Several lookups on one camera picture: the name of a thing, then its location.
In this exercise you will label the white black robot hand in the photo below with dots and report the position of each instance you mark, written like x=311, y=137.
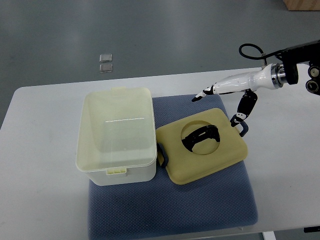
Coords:
x=270, y=77

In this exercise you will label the yellow storage box lid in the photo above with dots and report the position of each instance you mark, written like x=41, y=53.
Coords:
x=199, y=145

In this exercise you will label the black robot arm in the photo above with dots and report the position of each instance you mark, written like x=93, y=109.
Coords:
x=287, y=70

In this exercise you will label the wooden box corner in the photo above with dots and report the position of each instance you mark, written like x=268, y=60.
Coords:
x=302, y=5

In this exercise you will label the white storage box base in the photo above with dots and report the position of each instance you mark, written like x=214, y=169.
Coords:
x=117, y=137

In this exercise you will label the blue-grey textured mat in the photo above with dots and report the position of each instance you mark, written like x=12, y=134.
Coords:
x=159, y=207

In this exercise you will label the white table leg bracket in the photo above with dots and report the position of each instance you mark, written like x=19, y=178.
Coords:
x=268, y=235

